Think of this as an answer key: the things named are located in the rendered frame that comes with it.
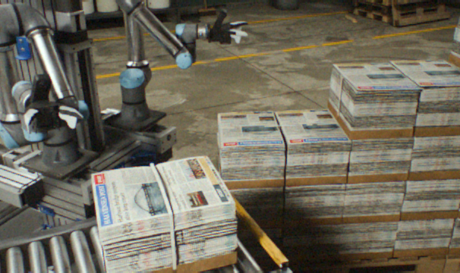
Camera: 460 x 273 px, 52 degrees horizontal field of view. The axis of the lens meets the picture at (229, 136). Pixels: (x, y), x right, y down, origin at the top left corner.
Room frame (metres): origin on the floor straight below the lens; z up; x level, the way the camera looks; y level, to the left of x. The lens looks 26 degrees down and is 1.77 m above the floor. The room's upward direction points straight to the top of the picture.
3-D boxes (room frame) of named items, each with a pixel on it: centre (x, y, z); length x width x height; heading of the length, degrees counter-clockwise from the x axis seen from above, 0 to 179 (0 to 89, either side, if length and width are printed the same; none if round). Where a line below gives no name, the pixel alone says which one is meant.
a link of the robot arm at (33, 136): (1.44, 0.64, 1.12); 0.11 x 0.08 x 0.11; 126
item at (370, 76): (2.04, -0.66, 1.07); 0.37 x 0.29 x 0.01; 4
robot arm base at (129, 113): (2.16, 0.47, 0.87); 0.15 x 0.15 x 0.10
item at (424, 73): (2.09, -0.95, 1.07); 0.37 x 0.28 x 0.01; 4
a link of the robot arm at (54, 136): (1.72, 0.71, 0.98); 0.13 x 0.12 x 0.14; 126
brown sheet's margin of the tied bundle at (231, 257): (1.20, 0.10, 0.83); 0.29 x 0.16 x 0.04; 18
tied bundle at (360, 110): (2.05, -0.66, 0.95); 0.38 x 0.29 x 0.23; 4
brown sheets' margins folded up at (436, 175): (2.03, -0.53, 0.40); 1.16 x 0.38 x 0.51; 94
